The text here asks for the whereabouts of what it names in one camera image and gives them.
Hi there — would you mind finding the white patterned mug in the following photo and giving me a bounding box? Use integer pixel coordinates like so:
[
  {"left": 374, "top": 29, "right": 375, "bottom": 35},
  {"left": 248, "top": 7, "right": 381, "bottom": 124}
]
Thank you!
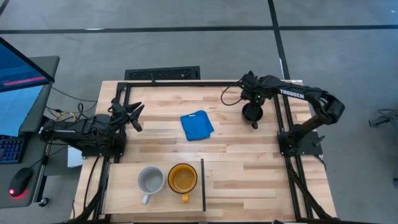
[{"left": 137, "top": 166, "right": 165, "bottom": 206}]

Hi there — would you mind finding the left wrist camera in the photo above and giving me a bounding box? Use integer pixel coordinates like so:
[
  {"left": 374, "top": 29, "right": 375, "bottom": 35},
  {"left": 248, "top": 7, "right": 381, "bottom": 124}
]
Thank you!
[{"left": 127, "top": 112, "right": 144, "bottom": 133}]

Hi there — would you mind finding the black floor vent grate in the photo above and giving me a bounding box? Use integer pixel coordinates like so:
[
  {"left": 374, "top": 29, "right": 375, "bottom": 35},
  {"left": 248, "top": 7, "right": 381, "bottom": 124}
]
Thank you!
[{"left": 124, "top": 65, "right": 201, "bottom": 81}]

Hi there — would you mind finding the black keyboard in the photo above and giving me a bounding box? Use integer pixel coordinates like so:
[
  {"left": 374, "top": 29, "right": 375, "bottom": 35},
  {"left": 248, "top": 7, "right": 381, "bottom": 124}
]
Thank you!
[{"left": 0, "top": 134, "right": 26, "bottom": 165}]

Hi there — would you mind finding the blue folded cloth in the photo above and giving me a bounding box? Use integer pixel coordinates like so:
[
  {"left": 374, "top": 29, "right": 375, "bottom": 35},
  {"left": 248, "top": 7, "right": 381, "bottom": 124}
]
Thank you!
[{"left": 180, "top": 110, "right": 215, "bottom": 142}]

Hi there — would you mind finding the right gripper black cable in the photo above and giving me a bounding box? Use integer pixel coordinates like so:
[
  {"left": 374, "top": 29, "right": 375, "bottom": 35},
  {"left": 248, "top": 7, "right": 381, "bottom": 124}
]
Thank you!
[{"left": 220, "top": 83, "right": 248, "bottom": 106}]

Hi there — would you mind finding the yellow cable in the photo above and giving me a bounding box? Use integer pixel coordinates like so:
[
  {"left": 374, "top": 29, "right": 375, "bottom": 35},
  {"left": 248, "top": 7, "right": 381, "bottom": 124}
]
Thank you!
[{"left": 54, "top": 111, "right": 77, "bottom": 123}]

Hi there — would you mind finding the black mug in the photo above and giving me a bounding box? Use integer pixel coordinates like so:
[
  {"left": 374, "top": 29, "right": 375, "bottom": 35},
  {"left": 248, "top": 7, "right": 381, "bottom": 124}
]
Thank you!
[{"left": 242, "top": 102, "right": 264, "bottom": 130}]

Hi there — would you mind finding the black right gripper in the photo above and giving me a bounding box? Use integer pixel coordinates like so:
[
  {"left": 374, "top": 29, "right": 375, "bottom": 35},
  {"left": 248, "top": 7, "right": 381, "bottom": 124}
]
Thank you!
[{"left": 241, "top": 70, "right": 274, "bottom": 108}]

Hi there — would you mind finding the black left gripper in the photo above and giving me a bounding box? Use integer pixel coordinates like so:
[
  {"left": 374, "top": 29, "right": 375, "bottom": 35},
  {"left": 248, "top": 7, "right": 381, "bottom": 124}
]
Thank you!
[{"left": 108, "top": 101, "right": 146, "bottom": 125}]

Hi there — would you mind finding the black computer mouse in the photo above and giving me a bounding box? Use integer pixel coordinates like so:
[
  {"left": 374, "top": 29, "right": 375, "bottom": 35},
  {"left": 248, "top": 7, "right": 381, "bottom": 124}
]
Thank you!
[{"left": 7, "top": 167, "right": 33, "bottom": 198}]

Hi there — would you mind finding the grey side desk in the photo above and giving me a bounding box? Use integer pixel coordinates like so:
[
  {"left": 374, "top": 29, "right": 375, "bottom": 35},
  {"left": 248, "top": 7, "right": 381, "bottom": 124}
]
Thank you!
[{"left": 0, "top": 130, "right": 52, "bottom": 209}]

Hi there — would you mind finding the yellow mug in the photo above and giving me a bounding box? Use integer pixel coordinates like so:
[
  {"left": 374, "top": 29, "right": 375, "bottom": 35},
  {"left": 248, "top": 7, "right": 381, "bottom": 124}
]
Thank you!
[{"left": 167, "top": 162, "right": 198, "bottom": 204}]

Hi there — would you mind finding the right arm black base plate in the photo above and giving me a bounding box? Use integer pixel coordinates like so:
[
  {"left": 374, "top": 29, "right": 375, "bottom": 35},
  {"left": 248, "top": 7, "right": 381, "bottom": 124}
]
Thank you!
[{"left": 277, "top": 130, "right": 324, "bottom": 156}]

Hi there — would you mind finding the power adapter with cables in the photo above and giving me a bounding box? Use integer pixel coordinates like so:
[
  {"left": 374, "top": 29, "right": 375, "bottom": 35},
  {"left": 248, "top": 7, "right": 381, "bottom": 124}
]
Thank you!
[{"left": 368, "top": 108, "right": 398, "bottom": 128}]

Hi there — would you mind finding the computer monitor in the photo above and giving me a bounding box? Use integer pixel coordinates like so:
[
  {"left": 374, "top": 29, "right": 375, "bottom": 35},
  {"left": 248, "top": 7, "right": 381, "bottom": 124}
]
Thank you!
[{"left": 0, "top": 36, "right": 60, "bottom": 138}]

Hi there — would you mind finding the white box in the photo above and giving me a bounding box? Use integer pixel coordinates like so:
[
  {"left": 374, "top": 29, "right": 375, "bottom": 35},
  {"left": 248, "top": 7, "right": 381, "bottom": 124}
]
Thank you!
[{"left": 67, "top": 150, "right": 85, "bottom": 169}]

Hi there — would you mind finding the black aluminium table frame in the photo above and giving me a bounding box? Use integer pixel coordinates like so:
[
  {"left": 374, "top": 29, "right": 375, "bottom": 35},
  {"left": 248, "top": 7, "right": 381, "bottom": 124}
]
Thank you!
[{"left": 70, "top": 80, "right": 340, "bottom": 224}]

